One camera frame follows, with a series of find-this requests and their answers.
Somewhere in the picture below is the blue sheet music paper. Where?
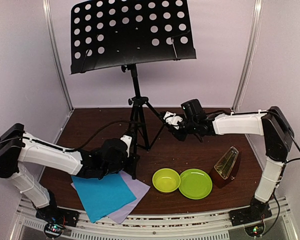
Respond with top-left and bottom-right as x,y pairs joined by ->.
71,174 -> 137,223

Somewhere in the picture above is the black perforated music stand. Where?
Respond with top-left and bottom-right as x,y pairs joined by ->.
69,0 -> 198,180

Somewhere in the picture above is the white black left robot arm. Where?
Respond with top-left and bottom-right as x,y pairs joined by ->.
0,123 -> 140,222

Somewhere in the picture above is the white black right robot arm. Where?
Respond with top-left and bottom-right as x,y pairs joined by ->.
163,99 -> 297,221

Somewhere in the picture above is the lavender paper sheet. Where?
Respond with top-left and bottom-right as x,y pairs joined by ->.
71,171 -> 150,224

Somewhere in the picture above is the lime green bowl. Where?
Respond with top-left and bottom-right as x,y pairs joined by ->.
152,168 -> 181,194

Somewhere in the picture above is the lime green plate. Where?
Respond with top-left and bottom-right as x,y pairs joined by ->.
178,168 -> 213,200

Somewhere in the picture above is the brown wooden metronome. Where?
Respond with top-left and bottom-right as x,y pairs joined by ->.
209,146 -> 242,189

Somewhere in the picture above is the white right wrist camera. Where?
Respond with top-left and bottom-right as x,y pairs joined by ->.
163,111 -> 184,130

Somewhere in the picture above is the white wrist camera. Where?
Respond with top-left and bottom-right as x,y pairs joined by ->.
120,135 -> 133,155
163,111 -> 184,130

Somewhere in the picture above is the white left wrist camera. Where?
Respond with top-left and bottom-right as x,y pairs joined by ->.
120,135 -> 133,155

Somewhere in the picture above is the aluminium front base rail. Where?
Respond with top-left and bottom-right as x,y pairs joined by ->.
8,197 -> 300,240

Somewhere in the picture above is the aluminium left corner post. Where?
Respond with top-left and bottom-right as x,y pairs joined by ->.
42,0 -> 74,112

